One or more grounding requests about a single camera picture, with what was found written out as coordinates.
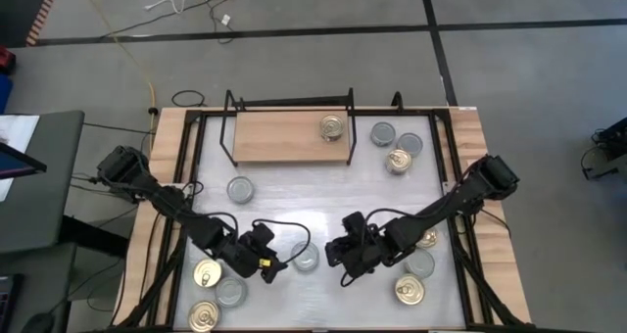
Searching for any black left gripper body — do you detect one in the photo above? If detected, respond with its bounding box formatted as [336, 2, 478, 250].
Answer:
[229, 242, 280, 278]

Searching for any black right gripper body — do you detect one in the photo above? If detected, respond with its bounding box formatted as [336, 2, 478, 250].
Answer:
[342, 232, 393, 279]

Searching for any silver lid green label can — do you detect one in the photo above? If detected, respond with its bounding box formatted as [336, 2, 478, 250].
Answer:
[369, 121, 397, 148]
[225, 175, 256, 206]
[404, 248, 436, 280]
[215, 275, 248, 309]
[290, 241, 321, 272]
[396, 131, 424, 158]

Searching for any gold lid blue label can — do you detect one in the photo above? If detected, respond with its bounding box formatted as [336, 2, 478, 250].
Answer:
[187, 300, 221, 333]
[418, 227, 440, 250]
[384, 148, 413, 176]
[192, 257, 224, 290]
[319, 114, 346, 144]
[394, 272, 426, 307]

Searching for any black desk base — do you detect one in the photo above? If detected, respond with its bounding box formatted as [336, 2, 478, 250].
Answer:
[58, 214, 129, 259]

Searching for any grey desk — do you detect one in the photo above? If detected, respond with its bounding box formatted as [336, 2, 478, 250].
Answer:
[0, 110, 85, 256]

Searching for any dark keyboard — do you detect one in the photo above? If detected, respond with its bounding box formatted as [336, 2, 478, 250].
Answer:
[0, 272, 24, 333]

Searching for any dark desk monitor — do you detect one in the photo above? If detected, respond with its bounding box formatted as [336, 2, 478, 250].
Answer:
[0, 141, 48, 180]

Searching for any white paper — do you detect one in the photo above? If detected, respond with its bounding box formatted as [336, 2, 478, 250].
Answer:
[0, 114, 40, 202]

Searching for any blue object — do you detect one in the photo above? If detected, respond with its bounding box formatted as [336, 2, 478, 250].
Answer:
[0, 73, 14, 114]

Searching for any red object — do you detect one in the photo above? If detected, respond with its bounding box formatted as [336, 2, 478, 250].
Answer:
[0, 46, 17, 74]

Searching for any dark mat striped edge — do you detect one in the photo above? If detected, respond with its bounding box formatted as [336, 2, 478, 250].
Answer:
[0, 0, 63, 48]

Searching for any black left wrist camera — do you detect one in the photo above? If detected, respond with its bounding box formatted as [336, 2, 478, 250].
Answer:
[249, 222, 276, 250]

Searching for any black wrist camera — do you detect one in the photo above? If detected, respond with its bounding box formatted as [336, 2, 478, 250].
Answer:
[341, 212, 368, 239]
[249, 222, 276, 250]

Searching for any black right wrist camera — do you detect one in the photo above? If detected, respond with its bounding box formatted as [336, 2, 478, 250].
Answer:
[341, 212, 368, 239]

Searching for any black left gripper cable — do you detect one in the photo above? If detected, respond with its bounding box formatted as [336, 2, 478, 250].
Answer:
[250, 218, 313, 265]

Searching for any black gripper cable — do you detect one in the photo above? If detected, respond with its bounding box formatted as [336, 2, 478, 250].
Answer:
[339, 207, 432, 289]
[250, 218, 313, 265]

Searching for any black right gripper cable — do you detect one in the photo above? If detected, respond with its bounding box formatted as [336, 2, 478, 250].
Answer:
[339, 207, 432, 289]

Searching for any wooden shelf black metal frame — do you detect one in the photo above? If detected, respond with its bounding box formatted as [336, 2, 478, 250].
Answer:
[218, 86, 359, 168]

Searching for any black metal table frame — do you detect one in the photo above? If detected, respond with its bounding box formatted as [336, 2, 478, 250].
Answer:
[111, 91, 533, 333]

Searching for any coiled black cable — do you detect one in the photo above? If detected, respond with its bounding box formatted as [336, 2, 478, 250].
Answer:
[170, 88, 207, 109]

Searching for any yellow cable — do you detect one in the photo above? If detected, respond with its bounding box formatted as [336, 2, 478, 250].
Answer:
[75, 0, 158, 110]

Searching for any long black cable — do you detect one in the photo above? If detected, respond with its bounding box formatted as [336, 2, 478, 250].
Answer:
[95, 0, 246, 45]

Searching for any black equipment with cables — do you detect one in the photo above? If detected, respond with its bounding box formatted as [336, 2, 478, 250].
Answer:
[580, 117, 627, 181]

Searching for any white cable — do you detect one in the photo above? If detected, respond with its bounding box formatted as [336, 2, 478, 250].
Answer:
[144, 0, 212, 15]

